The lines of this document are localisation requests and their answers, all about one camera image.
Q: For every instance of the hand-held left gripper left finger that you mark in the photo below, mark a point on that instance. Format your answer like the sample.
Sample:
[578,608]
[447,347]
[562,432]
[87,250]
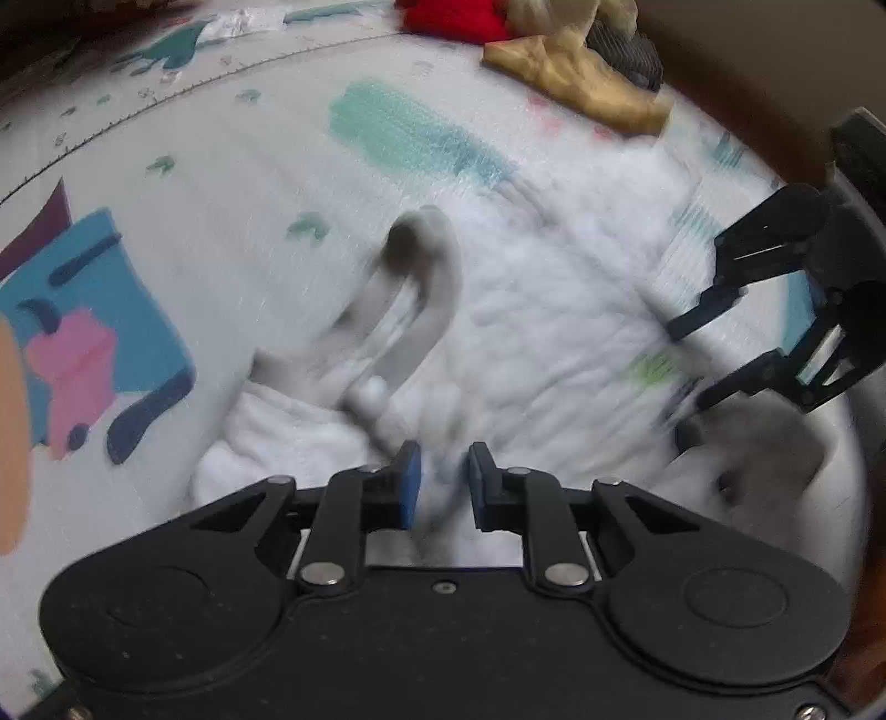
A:
[411,484]

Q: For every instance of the red cloth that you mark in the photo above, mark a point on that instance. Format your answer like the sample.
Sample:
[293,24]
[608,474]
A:
[450,17]

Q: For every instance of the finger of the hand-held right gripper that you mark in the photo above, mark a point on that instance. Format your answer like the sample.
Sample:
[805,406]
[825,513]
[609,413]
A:
[706,308]
[734,384]

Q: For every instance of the printed play mat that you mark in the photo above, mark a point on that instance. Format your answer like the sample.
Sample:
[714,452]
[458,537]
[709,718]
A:
[228,173]

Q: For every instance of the white top with grey collar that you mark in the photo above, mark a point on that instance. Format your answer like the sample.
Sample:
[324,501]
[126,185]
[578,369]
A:
[554,332]

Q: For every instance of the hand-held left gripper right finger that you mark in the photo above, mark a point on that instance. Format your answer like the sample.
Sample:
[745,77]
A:
[477,484]

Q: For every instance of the tan cloth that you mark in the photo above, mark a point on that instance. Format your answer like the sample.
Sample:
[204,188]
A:
[588,83]

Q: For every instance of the clear plastic bag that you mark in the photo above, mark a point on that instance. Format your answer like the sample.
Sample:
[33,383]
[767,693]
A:
[246,22]

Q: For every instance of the dark grey knit cloth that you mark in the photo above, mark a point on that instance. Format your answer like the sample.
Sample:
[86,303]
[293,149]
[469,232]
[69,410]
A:
[633,55]

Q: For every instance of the beige cloth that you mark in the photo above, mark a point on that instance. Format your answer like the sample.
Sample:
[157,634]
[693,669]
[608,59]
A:
[554,14]

